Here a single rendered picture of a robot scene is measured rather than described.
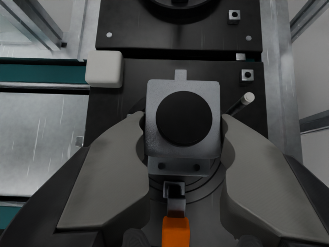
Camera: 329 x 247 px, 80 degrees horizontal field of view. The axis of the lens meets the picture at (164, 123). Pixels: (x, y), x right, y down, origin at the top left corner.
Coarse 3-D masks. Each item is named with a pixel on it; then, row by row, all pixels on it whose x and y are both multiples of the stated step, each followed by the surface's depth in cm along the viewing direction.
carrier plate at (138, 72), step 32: (128, 64) 28; (160, 64) 28; (192, 64) 28; (224, 64) 27; (256, 64) 27; (96, 96) 27; (128, 96) 27; (224, 96) 27; (256, 96) 26; (96, 128) 26; (256, 128) 26; (160, 224) 24; (192, 224) 23
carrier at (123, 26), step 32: (128, 0) 30; (160, 0) 27; (192, 0) 27; (224, 0) 30; (256, 0) 29; (128, 32) 29; (160, 32) 29; (192, 32) 29; (224, 32) 28; (256, 32) 28
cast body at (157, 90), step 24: (168, 96) 11; (192, 96) 10; (216, 96) 12; (168, 120) 10; (192, 120) 10; (216, 120) 11; (144, 144) 11; (168, 144) 11; (192, 144) 10; (216, 144) 11; (168, 168) 14; (192, 168) 14
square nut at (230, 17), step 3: (228, 12) 28; (231, 12) 28; (234, 12) 28; (237, 12) 28; (228, 15) 28; (231, 15) 28; (234, 15) 29; (237, 15) 28; (228, 18) 28; (231, 18) 28; (234, 18) 28; (237, 18) 28; (228, 21) 28; (231, 21) 28; (234, 21) 28; (237, 21) 28
